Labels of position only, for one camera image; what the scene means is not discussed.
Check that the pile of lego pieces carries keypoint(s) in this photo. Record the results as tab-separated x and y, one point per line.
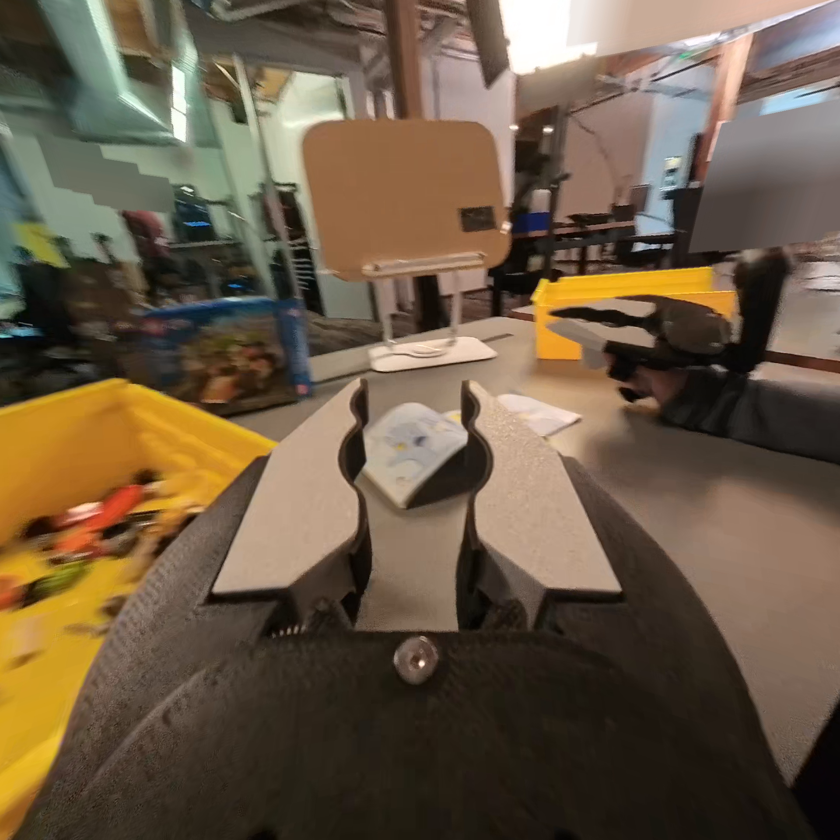
98	518

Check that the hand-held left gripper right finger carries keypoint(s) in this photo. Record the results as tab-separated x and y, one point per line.
544	525

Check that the wooden book stand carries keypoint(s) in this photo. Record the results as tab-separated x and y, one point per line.
400	190

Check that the yellow plastic bin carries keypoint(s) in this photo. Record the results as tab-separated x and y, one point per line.
590	289
65	433

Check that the person's right hand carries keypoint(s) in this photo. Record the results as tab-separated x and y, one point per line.
663	387

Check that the blue lego box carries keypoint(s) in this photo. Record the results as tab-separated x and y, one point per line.
223	354

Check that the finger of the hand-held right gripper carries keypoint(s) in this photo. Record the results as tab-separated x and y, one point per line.
590	344
617	310

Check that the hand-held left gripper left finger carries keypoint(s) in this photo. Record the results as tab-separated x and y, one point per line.
295	518

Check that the person's right forearm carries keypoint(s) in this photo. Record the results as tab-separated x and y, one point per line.
774	420

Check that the lego instruction booklet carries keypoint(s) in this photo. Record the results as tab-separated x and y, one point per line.
407	446

